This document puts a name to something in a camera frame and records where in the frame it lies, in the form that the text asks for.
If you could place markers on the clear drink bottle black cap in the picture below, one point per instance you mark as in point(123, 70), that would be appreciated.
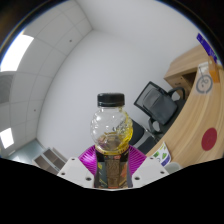
point(111, 133)

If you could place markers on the flat round red coaster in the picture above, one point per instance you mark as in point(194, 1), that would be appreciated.
point(209, 139)

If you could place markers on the wooden side desk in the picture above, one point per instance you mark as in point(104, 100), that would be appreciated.
point(185, 66)

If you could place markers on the printed sticker sheet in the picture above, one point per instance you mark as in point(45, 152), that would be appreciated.
point(163, 154)

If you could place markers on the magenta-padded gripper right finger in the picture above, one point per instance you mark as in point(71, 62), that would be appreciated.
point(149, 170)

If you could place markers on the ceiling light panel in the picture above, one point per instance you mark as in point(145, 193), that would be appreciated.
point(15, 52)
point(6, 137)

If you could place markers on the sheet with round print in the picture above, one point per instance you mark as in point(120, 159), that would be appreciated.
point(204, 81)

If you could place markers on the grey mesh office chair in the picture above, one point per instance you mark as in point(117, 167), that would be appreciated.
point(160, 105)

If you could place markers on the small orange box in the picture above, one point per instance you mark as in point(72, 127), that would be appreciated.
point(213, 71)

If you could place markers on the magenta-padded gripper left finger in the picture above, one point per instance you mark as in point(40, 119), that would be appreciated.
point(76, 170)

